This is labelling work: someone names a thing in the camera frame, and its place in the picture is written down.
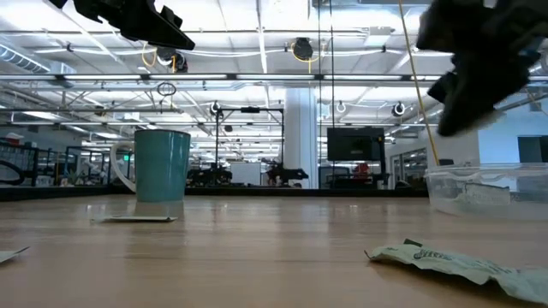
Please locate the black rig frame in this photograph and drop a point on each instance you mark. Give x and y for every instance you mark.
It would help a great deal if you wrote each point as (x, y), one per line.
(217, 141)

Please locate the white panel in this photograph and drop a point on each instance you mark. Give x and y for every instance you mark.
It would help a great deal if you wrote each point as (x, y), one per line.
(245, 173)

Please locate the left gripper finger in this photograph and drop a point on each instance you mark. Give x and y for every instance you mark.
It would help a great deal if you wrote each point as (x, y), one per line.
(150, 30)
(173, 16)

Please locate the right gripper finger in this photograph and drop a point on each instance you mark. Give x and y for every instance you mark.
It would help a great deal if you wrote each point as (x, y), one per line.
(475, 102)
(443, 88)

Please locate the white building column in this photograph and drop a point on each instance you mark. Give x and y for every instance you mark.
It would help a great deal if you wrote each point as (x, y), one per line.
(301, 137)

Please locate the dark wall screen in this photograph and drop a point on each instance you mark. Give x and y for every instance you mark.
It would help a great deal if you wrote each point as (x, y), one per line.
(533, 149)

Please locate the clear plastic container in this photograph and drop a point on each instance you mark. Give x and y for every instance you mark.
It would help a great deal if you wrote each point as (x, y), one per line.
(445, 207)

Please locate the black monitor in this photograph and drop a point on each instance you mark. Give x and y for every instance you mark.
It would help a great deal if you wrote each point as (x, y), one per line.
(355, 143)

